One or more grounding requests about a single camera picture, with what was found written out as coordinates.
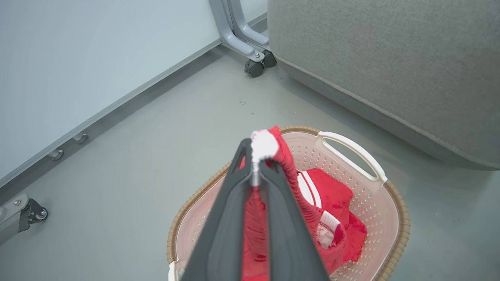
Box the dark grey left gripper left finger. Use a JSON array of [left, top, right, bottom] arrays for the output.
[[182, 138, 253, 281]]

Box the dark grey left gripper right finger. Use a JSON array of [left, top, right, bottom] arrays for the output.
[[259, 159, 331, 281]]

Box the red garment with white sleeve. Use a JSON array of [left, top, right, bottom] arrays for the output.
[[297, 168, 368, 275]]

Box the red garment with white cuff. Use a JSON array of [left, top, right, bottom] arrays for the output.
[[239, 126, 327, 281]]

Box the white perforated basket wicker rim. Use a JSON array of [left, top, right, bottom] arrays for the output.
[[167, 126, 411, 281]]

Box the grey fabric sofa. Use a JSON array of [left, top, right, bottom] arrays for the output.
[[268, 0, 500, 171]]

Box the grey partition frame leg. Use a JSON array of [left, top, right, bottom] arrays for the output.
[[209, 0, 266, 63], [0, 194, 31, 246], [228, 0, 270, 48]]

